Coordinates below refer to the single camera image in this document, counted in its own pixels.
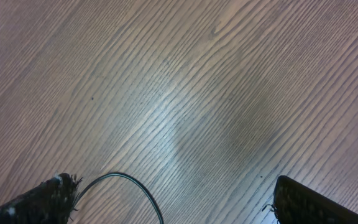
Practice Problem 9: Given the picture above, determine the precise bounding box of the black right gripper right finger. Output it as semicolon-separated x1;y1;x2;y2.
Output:
272;175;358;224

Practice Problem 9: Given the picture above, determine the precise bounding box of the thin black USB cable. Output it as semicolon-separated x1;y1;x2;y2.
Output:
75;172;165;224

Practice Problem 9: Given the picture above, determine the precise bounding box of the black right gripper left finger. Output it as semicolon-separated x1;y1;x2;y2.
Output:
0;173;82;224

